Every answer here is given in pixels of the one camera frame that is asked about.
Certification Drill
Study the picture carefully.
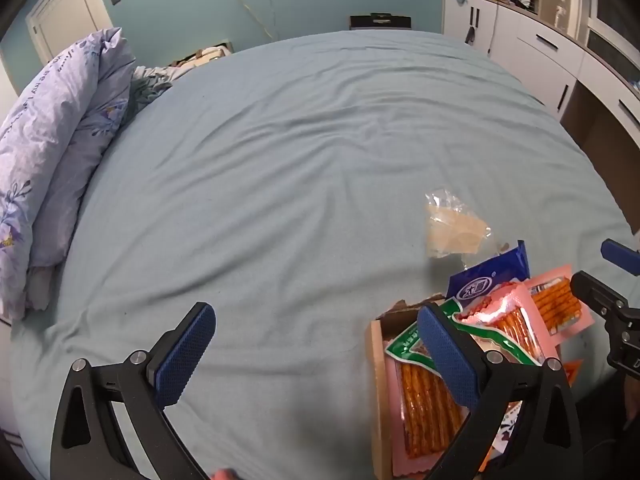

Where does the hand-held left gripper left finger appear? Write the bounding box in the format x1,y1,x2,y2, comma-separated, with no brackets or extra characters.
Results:
50,302,217,480

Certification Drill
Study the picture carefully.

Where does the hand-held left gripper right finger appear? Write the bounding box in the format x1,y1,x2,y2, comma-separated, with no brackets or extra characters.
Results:
416,302,584,480

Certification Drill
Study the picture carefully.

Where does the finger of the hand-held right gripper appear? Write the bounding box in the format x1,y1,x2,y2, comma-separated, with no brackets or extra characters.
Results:
571,271,632,320
601,239,640,277

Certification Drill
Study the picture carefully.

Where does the pink snack stick packet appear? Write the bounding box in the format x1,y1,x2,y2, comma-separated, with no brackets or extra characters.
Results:
384,357,483,479
525,264,594,347
457,282,547,367

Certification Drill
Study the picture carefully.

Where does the green snack packet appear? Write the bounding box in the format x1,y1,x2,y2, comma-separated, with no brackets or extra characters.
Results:
384,297,545,377

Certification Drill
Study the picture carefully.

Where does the brown cardboard box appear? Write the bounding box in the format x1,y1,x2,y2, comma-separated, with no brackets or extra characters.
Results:
367,297,451,480

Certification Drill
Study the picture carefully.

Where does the blue snack packet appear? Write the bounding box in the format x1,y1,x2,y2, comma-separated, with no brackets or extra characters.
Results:
445,240,531,307

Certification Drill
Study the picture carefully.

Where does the clear plastic snack packet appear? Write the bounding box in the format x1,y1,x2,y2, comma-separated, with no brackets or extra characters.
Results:
424,187,494,260

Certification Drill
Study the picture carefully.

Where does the white cabinet unit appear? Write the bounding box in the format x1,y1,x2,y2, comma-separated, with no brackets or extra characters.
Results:
441,0,640,161

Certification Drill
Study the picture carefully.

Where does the purple floral quilt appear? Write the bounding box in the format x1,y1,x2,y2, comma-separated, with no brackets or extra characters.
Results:
0,27,136,322

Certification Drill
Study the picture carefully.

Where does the grey floral pillow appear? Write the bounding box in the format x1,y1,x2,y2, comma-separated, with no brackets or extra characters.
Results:
131,65,175,112

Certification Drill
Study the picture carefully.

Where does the beige bedside box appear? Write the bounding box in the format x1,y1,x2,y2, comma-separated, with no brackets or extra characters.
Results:
172,42,236,69

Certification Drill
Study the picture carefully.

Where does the black box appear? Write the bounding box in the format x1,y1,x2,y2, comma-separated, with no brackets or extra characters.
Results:
349,12,412,31

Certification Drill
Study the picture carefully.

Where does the white panel door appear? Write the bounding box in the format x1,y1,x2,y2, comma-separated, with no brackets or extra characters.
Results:
25,0,114,61

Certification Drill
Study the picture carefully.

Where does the yellow cable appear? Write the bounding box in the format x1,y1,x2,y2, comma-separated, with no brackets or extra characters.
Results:
226,0,274,41

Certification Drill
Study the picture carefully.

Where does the thin grey cable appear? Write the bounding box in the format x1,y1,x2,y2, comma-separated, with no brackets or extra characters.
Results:
264,0,279,41

